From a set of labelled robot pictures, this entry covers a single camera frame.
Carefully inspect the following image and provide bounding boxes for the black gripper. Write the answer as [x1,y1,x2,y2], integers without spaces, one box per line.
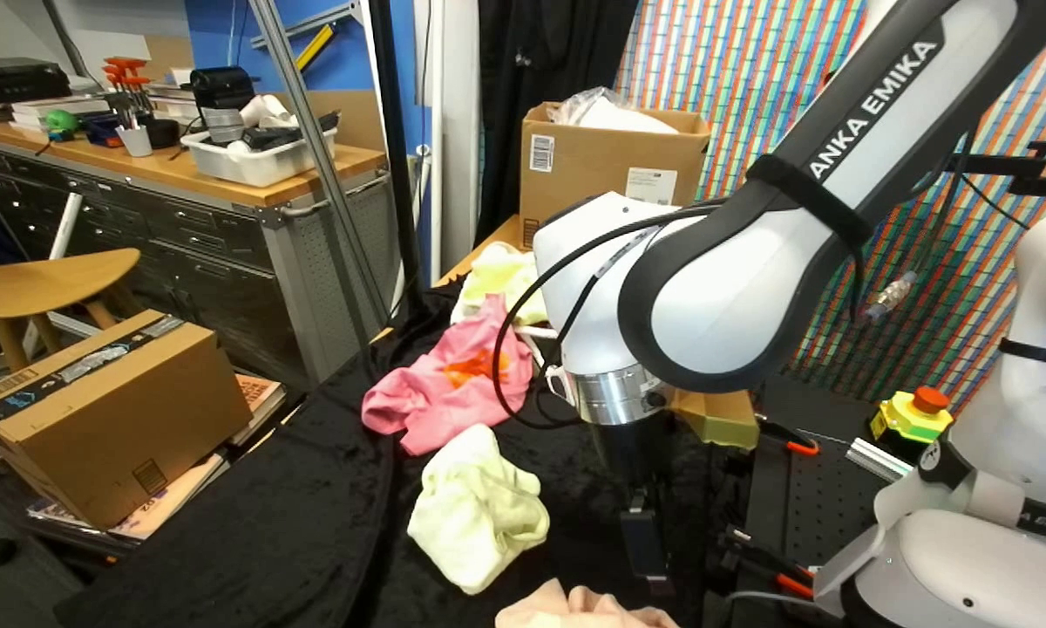
[596,420,681,587]

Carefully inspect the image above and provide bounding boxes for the peach cloth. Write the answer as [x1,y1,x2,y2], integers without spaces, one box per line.
[490,577,681,628]

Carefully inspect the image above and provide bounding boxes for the large carton white labels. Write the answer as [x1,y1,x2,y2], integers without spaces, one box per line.
[517,97,714,238]

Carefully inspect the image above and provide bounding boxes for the black horizontal bar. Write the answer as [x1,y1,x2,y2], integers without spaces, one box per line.
[951,135,1046,202]

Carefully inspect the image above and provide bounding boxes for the black curtain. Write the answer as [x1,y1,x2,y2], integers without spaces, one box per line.
[474,0,645,240]

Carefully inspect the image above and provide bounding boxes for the yellow cloth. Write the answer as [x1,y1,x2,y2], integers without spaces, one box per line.
[450,238,551,331]

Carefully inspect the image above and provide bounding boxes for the white plastic wrap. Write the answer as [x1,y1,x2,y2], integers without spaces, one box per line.
[549,85,686,135]

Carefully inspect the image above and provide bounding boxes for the black table cloth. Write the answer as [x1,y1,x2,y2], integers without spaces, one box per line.
[56,260,781,628]

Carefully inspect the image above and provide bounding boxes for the black flat case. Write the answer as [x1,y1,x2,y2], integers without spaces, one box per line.
[0,58,77,105]

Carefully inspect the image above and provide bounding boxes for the silver slanted pole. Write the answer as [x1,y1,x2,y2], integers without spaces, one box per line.
[244,0,399,342]

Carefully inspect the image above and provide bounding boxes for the orange small item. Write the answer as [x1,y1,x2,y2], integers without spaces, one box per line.
[101,51,158,93]

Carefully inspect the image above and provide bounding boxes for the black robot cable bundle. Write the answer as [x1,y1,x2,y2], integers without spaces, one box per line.
[487,134,979,436]

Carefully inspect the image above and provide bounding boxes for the white plastic bin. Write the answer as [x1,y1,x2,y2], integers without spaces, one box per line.
[177,108,342,187]

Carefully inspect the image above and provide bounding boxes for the brown cardboard box black tape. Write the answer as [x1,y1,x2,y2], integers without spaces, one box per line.
[0,308,256,534]

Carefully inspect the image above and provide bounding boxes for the wooden stool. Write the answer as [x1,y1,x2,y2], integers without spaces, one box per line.
[0,245,146,366]

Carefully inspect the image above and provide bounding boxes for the white metal rail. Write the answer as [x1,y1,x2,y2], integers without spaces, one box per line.
[17,187,88,354]

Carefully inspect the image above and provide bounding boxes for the light green cloth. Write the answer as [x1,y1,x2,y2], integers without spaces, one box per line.
[404,421,554,601]

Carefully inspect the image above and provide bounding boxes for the black vertical pole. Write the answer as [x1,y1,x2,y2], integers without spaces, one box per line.
[364,0,424,323]

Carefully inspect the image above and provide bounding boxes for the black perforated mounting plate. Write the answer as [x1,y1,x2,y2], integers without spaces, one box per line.
[709,378,900,628]

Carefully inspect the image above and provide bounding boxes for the yellow red emergency stop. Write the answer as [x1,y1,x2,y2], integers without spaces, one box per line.
[869,381,959,449]

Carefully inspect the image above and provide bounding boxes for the grey workbench wooden top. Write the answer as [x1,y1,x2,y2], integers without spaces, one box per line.
[0,114,409,390]

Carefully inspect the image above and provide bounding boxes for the black clamp orange tip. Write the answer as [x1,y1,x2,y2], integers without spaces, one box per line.
[739,407,829,461]
[718,531,824,606]

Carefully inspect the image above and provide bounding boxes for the black jar appliance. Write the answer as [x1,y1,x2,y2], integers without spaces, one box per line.
[187,64,259,134]

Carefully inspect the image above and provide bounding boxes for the green small item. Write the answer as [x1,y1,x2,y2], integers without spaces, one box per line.
[40,105,88,143]

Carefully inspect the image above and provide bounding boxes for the pink cloth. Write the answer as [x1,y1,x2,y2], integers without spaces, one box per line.
[360,298,540,461]

